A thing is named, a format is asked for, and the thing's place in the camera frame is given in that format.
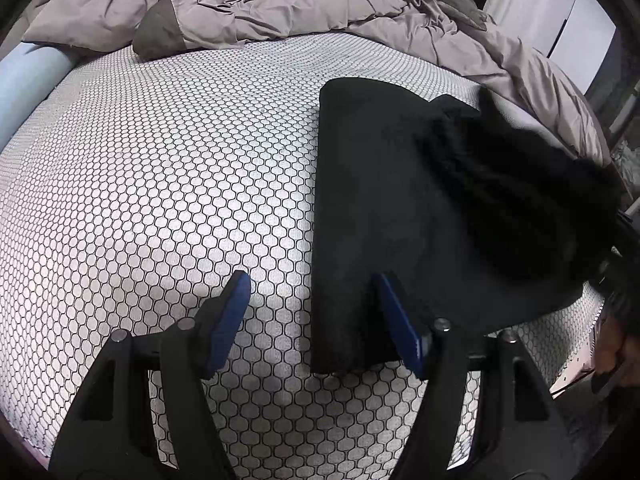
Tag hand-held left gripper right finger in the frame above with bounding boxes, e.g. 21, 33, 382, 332
372, 272, 573, 480

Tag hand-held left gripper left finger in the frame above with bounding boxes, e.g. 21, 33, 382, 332
48, 270, 252, 480

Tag black pants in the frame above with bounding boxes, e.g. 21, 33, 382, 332
310, 77, 627, 376

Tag person's right hand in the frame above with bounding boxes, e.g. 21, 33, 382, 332
590, 307, 635, 395

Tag white hexagon-patterned mattress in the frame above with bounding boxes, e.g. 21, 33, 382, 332
0, 30, 608, 471

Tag white wardrobe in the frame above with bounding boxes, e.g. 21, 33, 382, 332
482, 0, 618, 93

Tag light blue bolster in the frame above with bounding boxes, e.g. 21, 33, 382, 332
0, 42, 77, 153

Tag grey duvet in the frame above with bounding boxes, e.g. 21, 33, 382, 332
22, 0, 612, 166

